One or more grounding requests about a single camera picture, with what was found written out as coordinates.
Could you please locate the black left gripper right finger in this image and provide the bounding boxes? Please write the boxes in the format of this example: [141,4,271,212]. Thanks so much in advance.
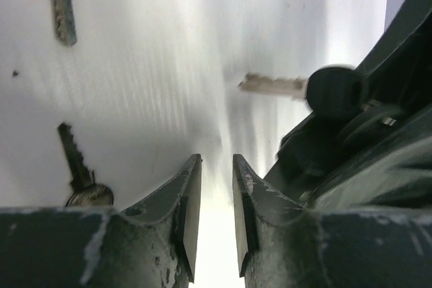
[232,154,431,287]

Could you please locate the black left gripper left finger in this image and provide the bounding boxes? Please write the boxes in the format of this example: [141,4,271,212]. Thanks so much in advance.
[1,154,202,287]

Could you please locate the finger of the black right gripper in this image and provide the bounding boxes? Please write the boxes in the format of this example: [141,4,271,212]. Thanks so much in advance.
[265,0,431,209]

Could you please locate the black padlock key bunch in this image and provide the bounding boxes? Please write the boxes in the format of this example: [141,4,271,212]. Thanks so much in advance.
[238,65,404,121]

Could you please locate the small padlock key bunch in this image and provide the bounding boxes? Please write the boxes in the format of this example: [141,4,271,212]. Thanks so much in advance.
[33,0,115,207]

